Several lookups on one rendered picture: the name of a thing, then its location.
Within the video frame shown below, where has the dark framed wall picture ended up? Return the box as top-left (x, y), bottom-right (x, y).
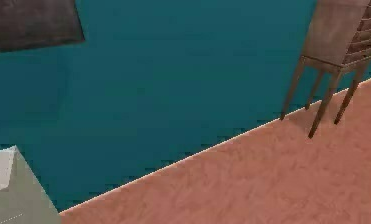
top-left (0, 0), bottom-right (86, 55)

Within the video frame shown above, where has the brown chest of drawers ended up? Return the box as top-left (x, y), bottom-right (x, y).
top-left (279, 0), bottom-right (371, 140)

